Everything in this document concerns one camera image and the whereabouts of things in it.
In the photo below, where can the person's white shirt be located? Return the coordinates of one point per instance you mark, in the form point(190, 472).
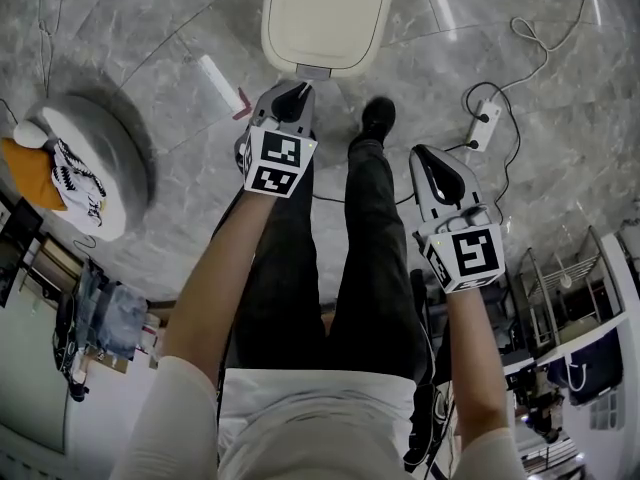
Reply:
point(320, 428)

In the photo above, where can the round grey pouf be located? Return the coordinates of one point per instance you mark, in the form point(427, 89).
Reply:
point(107, 133)

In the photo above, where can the white power strip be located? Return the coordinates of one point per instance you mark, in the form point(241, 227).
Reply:
point(485, 120)

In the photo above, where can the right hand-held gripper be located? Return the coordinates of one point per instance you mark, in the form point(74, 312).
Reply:
point(470, 253)

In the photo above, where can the person's black trousers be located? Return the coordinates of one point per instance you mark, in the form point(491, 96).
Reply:
point(365, 268)

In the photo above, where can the small white round pillow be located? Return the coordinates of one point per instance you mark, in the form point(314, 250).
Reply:
point(29, 134)

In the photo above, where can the person's black shoe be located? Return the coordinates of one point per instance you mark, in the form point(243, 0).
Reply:
point(376, 118)

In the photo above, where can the person's right forearm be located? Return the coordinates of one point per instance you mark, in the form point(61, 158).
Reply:
point(475, 358)

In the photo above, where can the person's left forearm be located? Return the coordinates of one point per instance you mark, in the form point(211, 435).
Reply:
point(220, 278)

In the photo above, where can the black and white patterned cloth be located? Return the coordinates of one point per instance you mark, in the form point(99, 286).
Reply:
point(75, 183)

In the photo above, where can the dark blue bag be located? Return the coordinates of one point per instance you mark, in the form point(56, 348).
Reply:
point(595, 368)

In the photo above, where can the cream trash bin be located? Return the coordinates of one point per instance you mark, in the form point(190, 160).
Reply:
point(382, 28)

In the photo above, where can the pile of blue jeans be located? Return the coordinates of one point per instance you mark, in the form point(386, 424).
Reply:
point(117, 318)

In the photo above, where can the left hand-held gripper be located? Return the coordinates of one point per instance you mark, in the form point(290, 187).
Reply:
point(277, 158)

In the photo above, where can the orange cushion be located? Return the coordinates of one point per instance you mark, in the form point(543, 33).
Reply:
point(30, 173)

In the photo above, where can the cream trash bin lid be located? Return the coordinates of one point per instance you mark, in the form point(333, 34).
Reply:
point(320, 13)

